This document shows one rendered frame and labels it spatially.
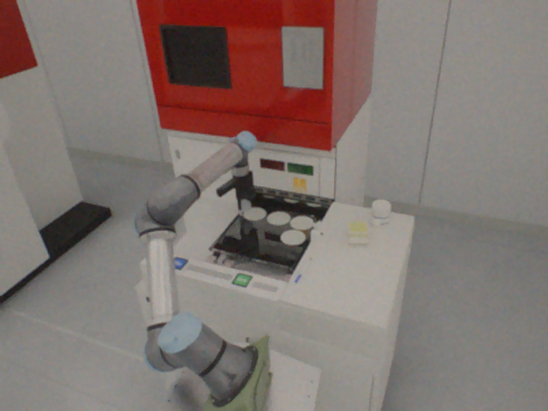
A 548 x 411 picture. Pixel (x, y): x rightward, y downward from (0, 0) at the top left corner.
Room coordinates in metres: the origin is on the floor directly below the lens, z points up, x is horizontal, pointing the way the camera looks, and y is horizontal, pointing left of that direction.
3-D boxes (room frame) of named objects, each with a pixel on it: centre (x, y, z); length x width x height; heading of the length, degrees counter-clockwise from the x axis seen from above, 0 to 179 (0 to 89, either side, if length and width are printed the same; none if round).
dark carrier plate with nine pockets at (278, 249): (1.47, 0.04, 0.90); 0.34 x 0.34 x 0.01; 66
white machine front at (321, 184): (1.75, 0.12, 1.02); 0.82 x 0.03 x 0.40; 66
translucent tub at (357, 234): (1.29, -0.30, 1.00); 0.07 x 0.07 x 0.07; 85
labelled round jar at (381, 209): (1.39, -0.40, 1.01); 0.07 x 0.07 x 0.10
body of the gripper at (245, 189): (1.61, 0.14, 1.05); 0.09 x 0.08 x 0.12; 95
